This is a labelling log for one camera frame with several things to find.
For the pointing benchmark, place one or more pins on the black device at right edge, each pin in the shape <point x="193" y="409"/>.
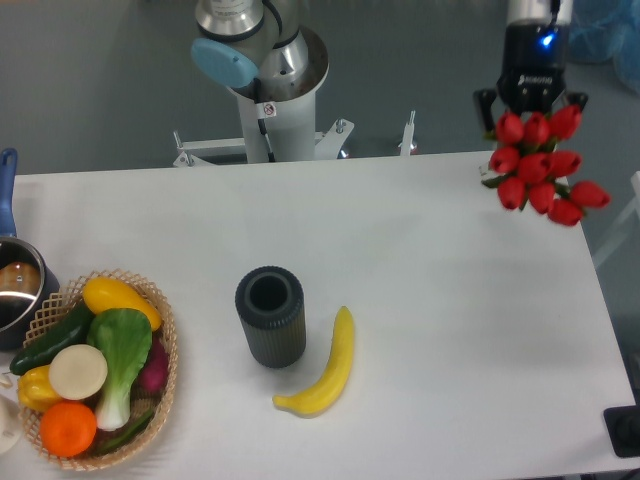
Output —
<point x="622" y="425"/>

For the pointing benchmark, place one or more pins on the orange fruit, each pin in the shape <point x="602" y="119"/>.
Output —
<point x="68" y="429"/>

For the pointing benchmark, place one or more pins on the green chili pepper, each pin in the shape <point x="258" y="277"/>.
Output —
<point x="135" y="428"/>

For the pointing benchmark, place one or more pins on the dark green cucumber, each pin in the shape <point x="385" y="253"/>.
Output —
<point x="71" y="330"/>

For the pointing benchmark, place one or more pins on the white round onion slice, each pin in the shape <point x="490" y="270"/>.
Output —
<point x="78" y="372"/>

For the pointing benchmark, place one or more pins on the green bok choy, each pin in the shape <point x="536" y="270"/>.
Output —
<point x="124" y="338"/>

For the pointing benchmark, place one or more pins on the yellow bell pepper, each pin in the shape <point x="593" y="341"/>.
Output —
<point x="35" y="391"/>

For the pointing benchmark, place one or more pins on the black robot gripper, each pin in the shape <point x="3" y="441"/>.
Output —
<point x="532" y="77"/>

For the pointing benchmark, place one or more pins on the yellow squash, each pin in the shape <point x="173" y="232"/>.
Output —
<point x="104" y="293"/>

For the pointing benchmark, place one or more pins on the yellow banana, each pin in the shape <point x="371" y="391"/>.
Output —
<point x="317" y="398"/>

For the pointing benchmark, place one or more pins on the dark grey ribbed vase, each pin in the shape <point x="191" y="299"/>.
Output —
<point x="269" y="301"/>

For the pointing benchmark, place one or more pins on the blue plastic bag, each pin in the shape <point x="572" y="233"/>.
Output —
<point x="607" y="32"/>

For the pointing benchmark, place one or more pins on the red tulip bouquet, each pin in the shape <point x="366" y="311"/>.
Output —
<point x="528" y="168"/>

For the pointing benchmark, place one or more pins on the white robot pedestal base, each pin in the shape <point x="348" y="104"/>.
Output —
<point x="277" y="109"/>

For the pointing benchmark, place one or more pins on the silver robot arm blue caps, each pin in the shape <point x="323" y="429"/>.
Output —
<point x="261" y="51"/>

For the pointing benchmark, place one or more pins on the woven wicker basket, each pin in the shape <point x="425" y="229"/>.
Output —
<point x="54" y="309"/>

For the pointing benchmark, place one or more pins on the white object at left edge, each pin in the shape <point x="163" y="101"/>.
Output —
<point x="11" y="430"/>

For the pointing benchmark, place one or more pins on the blue saucepan with handle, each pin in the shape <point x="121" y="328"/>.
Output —
<point x="26" y="280"/>

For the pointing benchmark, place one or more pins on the purple sweet potato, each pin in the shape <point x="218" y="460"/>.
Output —
<point x="153" y="376"/>

